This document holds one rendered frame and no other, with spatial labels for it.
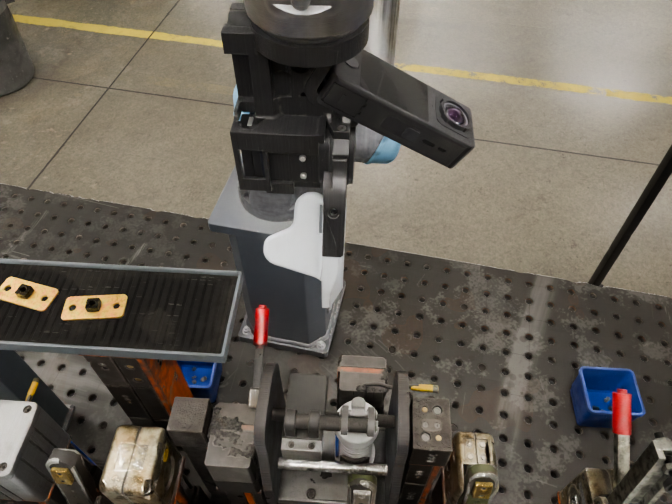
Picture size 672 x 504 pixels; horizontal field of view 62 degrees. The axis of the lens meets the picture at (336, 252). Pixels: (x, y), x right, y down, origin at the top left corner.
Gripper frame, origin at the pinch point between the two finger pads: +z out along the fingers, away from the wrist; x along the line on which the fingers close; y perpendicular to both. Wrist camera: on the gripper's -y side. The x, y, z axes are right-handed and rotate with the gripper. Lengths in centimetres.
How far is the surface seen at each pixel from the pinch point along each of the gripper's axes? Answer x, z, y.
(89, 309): -7.9, 27.1, 34.5
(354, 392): -2.7, 36.6, -2.1
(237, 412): 1.3, 36.6, 13.8
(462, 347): -33, 74, -26
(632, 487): 10.0, 29.6, -34.4
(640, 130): -204, 142, -141
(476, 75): -246, 142, -63
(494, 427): -14, 74, -31
